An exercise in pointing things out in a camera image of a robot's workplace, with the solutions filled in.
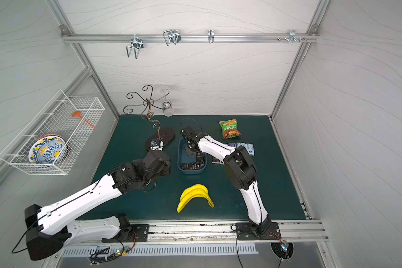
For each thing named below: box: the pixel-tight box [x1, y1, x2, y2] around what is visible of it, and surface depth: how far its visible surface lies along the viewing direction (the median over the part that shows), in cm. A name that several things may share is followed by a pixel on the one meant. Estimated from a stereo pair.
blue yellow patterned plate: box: [27, 134, 69, 165], surface depth 62 cm
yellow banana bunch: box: [176, 184, 215, 213], surface depth 83 cm
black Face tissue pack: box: [211, 156, 225, 165], surface depth 98 cm
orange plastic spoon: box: [71, 111, 97, 130], surface depth 80 cm
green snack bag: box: [218, 118, 242, 140], surface depth 110 cm
